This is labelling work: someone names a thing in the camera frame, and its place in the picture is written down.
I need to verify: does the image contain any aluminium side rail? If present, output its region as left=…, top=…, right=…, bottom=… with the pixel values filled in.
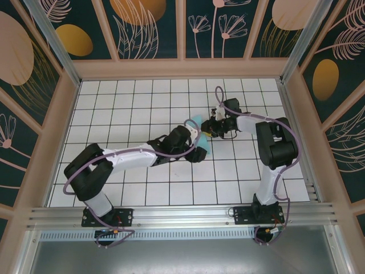
left=278, top=79, right=323, bottom=203

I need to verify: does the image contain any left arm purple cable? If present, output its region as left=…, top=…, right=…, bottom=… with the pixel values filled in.
left=63, top=118, right=199, bottom=248

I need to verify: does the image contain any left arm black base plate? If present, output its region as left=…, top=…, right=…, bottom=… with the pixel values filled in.
left=81, top=207, right=135, bottom=228

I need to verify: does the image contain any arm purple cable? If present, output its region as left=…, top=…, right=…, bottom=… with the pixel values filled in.
left=214, top=85, right=301, bottom=247
left=63, top=118, right=199, bottom=248

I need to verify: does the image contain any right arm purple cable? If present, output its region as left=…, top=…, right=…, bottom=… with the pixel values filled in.
left=214, top=85, right=301, bottom=247

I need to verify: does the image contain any teal paper sheet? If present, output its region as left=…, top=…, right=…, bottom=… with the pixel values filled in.
left=190, top=114, right=213, bottom=158

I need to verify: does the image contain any aluminium frame post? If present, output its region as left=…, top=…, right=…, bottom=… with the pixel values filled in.
left=22, top=0, right=82, bottom=86
left=281, top=0, right=334, bottom=83

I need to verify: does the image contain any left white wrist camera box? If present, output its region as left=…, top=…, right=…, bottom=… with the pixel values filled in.
left=188, top=127, right=202, bottom=147

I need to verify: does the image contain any grey metal sheet panel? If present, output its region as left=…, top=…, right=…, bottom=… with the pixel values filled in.
left=28, top=225, right=351, bottom=274

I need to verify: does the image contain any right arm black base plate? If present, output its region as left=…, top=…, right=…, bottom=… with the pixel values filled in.
left=233, top=205, right=286, bottom=226

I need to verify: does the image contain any slotted grey cable duct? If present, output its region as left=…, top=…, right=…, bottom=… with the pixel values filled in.
left=39, top=227, right=257, bottom=241

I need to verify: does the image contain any long aluminium mounting rail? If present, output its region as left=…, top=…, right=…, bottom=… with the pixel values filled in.
left=27, top=202, right=342, bottom=229

